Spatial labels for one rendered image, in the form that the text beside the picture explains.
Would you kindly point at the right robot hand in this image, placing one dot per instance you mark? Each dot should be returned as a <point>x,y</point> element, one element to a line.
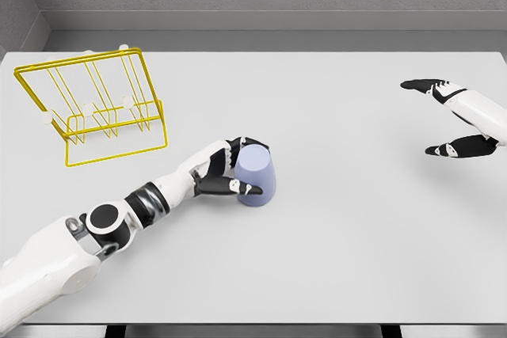
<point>471,110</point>

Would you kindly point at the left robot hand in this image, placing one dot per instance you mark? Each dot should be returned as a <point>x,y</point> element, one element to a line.
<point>206,164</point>

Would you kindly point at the lavender plastic cup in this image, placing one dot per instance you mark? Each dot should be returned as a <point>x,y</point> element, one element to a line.
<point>255,172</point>

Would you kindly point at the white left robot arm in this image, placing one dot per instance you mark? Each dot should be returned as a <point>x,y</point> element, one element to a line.
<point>47,263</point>

